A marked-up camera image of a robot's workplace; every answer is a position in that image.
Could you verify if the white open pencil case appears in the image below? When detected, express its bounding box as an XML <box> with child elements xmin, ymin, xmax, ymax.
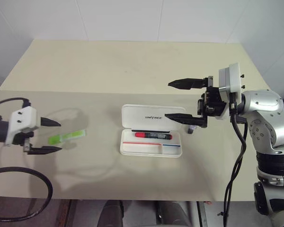
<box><xmin>119</xmin><ymin>104</ymin><xmax>186</xmax><ymax>159</ymax></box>

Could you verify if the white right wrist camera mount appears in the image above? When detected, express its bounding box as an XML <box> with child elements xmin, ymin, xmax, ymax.
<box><xmin>215</xmin><ymin>62</ymin><xmax>243</xmax><ymax>120</ymax></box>

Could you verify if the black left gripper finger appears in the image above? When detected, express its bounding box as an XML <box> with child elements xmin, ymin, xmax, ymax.
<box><xmin>40</xmin><ymin>117</ymin><xmax>62</xmax><ymax>127</ymax></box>
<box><xmin>27</xmin><ymin>146</ymin><xmax>63</xmax><ymax>156</ymax></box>

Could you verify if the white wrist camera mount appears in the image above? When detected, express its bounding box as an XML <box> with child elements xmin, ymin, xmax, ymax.
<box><xmin>215</xmin><ymin>62</ymin><xmax>243</xmax><ymax>120</ymax></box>
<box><xmin>4</xmin><ymin>106</ymin><xmax>41</xmax><ymax>146</ymax></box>

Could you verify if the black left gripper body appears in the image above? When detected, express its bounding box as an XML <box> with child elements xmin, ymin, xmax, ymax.
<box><xmin>13</xmin><ymin>127</ymin><xmax>42</xmax><ymax>154</ymax></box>

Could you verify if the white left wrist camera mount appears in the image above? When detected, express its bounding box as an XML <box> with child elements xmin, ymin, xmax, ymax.
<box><xmin>4</xmin><ymin>106</ymin><xmax>41</xmax><ymax>146</ymax></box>

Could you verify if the green highlighter marker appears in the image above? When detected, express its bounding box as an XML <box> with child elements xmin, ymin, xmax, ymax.
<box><xmin>48</xmin><ymin>129</ymin><xmax>88</xmax><ymax>146</ymax></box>

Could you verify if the dark rounded shape under table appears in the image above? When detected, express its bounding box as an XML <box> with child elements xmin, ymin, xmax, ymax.
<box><xmin>99</xmin><ymin>200</ymin><xmax>125</xmax><ymax>227</ymax></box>
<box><xmin>153</xmin><ymin>200</ymin><xmax>193</xmax><ymax>227</ymax></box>

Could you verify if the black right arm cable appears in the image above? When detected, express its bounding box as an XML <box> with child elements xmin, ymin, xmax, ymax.
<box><xmin>222</xmin><ymin>93</ymin><xmax>249</xmax><ymax>227</ymax></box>

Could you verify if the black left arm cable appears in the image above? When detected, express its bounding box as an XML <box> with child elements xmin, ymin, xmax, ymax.
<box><xmin>0</xmin><ymin>97</ymin><xmax>53</xmax><ymax>223</ymax></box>

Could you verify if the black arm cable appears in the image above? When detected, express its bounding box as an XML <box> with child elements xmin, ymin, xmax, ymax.
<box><xmin>0</xmin><ymin>97</ymin><xmax>53</xmax><ymax>223</ymax></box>
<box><xmin>222</xmin><ymin>93</ymin><xmax>249</xmax><ymax>227</ymax></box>

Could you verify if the red marker with black cap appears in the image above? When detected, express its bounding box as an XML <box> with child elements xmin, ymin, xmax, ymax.
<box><xmin>134</xmin><ymin>131</ymin><xmax>173</xmax><ymax>141</ymax></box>

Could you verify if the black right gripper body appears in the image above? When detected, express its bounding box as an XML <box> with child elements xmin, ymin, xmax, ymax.
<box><xmin>197</xmin><ymin>75</ymin><xmax>228</xmax><ymax>118</ymax></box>

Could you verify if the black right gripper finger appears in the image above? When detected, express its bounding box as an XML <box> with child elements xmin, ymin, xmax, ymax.
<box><xmin>168</xmin><ymin>77</ymin><xmax>204</xmax><ymax>90</ymax></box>
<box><xmin>164</xmin><ymin>113</ymin><xmax>208</xmax><ymax>129</ymax></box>

